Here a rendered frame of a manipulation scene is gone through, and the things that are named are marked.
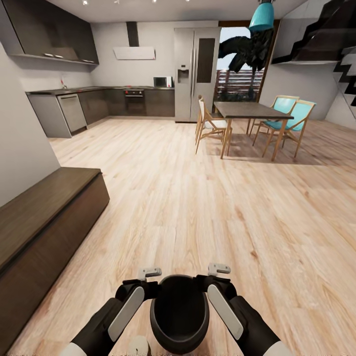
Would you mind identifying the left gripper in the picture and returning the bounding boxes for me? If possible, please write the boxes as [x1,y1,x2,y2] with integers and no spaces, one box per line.
[141,281,162,301]

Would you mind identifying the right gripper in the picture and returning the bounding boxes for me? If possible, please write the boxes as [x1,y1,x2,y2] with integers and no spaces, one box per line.
[192,274,213,292]

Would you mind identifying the cauldron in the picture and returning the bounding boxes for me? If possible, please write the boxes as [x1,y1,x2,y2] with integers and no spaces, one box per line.
[150,274,210,354]

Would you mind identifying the pillar candle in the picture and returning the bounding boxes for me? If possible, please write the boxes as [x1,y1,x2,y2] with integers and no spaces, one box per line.
[126,335,151,356]

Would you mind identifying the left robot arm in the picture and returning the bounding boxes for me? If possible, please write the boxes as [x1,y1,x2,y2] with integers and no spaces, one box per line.
[59,267,162,356]

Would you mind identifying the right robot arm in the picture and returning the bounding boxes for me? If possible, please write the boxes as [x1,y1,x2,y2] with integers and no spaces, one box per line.
[192,263,294,356]

